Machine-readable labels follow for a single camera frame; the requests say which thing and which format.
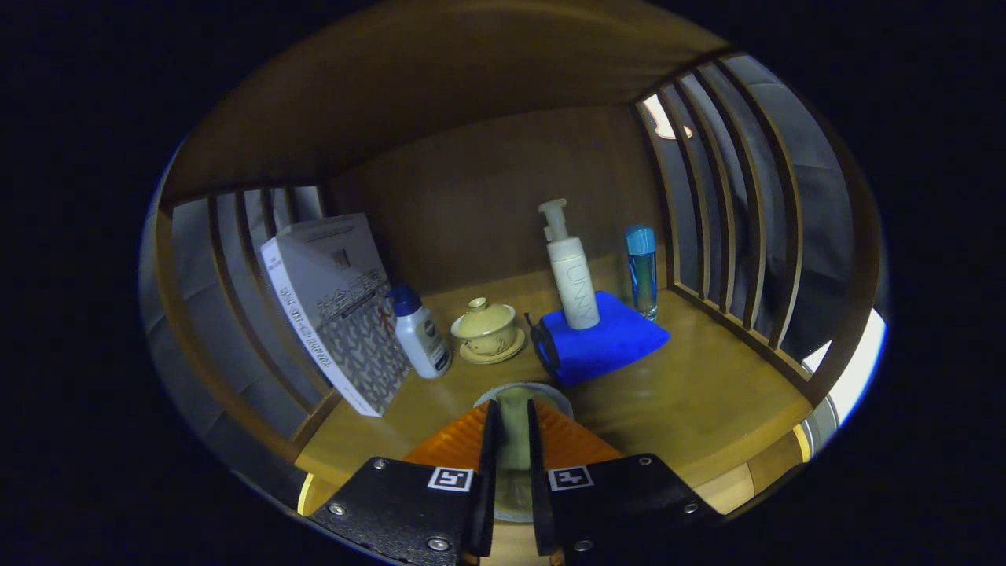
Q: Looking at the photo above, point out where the blue folded cloth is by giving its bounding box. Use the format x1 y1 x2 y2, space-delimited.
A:
528 291 671 388

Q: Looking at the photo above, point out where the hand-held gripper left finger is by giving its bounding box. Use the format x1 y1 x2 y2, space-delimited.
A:
308 399 501 563

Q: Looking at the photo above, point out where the wooden countertop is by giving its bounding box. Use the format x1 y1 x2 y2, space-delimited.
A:
295 267 814 488

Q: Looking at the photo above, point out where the white bottle with blue cap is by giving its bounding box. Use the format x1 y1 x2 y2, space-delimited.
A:
391 285 453 380

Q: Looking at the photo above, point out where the clear blue bottle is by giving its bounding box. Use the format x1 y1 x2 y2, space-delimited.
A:
625 226 659 322

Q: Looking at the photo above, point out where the yellow lidded teacup with saucer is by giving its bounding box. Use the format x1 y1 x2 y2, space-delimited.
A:
450 297 527 365

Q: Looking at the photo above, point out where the brown wooden cabinet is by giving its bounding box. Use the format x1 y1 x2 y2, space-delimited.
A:
140 0 885 520

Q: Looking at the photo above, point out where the white pump bottle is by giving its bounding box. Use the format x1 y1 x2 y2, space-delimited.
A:
538 198 601 331

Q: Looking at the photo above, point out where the thick white book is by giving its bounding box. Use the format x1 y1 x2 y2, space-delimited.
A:
260 212 412 417

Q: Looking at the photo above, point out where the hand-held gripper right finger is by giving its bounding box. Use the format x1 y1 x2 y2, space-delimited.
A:
525 398 721 566

